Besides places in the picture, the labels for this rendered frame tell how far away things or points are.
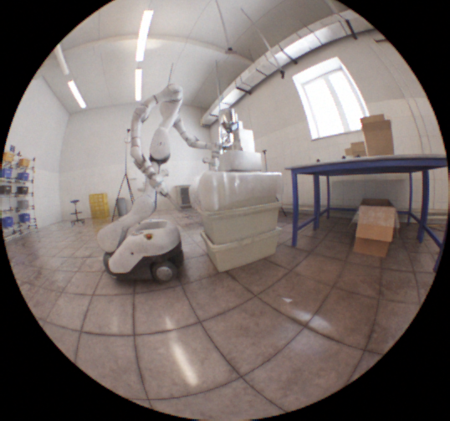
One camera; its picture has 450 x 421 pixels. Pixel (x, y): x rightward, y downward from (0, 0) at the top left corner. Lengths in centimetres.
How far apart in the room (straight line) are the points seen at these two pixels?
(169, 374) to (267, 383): 32
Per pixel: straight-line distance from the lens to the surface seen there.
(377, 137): 125
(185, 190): 452
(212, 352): 64
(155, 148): 98
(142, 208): 94
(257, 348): 64
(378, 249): 137
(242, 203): 90
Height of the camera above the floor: 60
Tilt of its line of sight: 3 degrees down
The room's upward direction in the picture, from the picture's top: 4 degrees counter-clockwise
